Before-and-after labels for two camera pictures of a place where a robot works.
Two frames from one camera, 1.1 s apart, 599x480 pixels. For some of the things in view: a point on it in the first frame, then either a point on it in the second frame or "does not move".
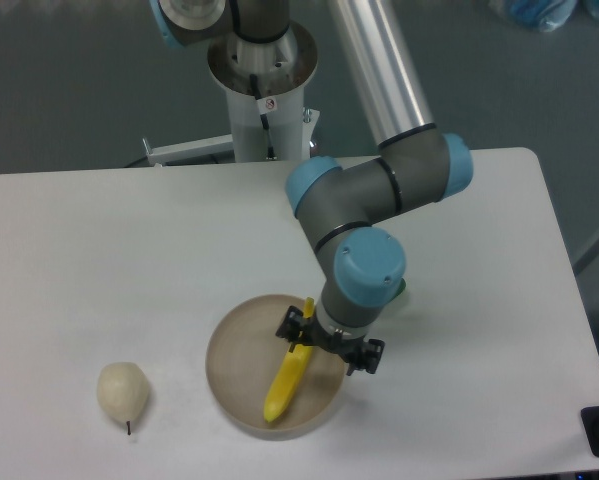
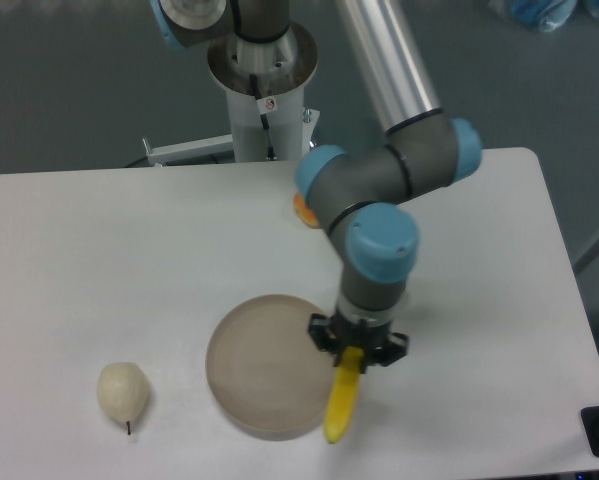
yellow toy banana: (289, 375) -> (343, 393)
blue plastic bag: (542, 15) does not move
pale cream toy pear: (123, 390) does not move
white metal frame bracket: (187, 150) does not move
